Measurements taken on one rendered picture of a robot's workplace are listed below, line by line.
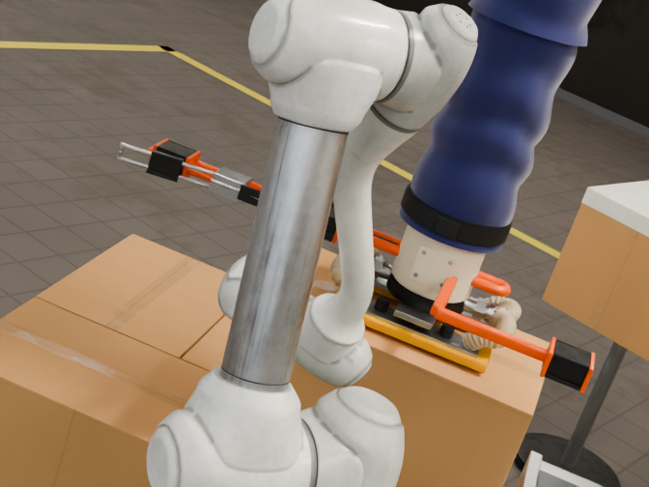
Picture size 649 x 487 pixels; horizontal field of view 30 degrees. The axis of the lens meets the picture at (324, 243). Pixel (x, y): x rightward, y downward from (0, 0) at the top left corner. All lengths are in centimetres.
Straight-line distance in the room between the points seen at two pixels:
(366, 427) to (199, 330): 139
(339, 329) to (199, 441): 43
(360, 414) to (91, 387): 107
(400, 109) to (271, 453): 52
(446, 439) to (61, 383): 87
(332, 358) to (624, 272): 191
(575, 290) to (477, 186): 160
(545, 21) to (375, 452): 89
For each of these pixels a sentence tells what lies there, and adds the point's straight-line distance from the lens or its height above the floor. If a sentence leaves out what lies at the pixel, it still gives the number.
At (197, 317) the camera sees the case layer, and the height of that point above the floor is 54.
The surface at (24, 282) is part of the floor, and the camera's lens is 439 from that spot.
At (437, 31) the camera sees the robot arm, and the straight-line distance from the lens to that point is 168.
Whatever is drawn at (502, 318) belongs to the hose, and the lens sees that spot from 247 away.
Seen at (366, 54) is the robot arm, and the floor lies 159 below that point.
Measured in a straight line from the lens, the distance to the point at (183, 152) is 258.
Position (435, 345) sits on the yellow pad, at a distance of 241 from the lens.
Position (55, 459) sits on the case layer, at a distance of 273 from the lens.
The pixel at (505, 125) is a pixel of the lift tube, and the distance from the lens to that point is 232.
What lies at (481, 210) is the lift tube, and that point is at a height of 125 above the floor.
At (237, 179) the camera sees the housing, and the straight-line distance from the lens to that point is 254.
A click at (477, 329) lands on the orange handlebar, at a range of 225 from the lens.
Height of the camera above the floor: 190
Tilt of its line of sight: 20 degrees down
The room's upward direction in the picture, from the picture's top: 19 degrees clockwise
